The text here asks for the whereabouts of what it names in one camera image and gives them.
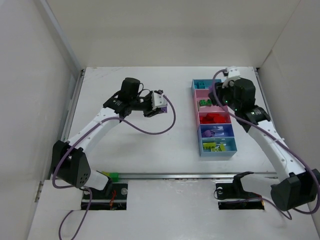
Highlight aluminium front rail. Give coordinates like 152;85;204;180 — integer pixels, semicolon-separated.
117;172;292;180

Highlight long multicolour lego stack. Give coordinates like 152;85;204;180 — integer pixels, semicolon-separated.
101;171;119;183

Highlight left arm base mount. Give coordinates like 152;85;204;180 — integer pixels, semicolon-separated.
88;182;128;211

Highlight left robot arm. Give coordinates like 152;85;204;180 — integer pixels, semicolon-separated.
50;77;170;196

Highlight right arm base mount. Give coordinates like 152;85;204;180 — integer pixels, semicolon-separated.
213;171;265;211

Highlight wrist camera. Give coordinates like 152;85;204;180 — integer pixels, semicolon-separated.
151;90;168;110
222;66;241;88

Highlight purple flower lego piece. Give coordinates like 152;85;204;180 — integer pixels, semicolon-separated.
160;107;168;113

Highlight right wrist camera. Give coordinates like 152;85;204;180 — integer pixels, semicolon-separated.
222;66;241;88

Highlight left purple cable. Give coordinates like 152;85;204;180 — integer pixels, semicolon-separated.
51;93;176;240

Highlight red and lime lego stack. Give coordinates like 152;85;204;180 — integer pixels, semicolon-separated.
199;113;227;124

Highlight purple cable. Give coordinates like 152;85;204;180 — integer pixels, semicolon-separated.
51;93;176;240
211;69;320;221

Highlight turquoise lego bricks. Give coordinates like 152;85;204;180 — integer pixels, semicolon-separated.
194;81;206;89

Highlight lime green lego brick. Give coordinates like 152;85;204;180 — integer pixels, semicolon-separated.
210;148;221;152

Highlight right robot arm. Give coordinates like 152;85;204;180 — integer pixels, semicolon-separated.
208;78;320;214

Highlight lime lego plate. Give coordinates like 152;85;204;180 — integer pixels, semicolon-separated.
202;142;217;149

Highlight purple lego pieces in tray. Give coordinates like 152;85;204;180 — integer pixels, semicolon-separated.
201;129;216;138

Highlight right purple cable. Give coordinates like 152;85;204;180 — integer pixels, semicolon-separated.
211;69;320;221

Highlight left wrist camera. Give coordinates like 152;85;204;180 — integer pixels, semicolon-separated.
151;90;168;110

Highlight blue and pink sorting tray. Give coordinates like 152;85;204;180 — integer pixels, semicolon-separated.
191;79;237;158

